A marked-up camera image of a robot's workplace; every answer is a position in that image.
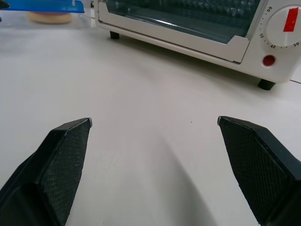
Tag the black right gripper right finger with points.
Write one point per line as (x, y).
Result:
(256, 164)

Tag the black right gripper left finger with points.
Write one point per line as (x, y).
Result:
(54, 164)

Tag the red indicator light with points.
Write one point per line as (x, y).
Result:
(269, 60)

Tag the white toaster oven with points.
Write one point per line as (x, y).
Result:
(195, 35)

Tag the clear plastic food container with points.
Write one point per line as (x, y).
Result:
(44, 20)

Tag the white oven glass door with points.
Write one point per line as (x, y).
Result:
(174, 26)

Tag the white timer knob red tape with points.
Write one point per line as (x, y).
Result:
(285, 26)

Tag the round tan bread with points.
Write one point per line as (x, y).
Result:
(49, 17)

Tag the blue container lid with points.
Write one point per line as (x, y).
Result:
(44, 5)

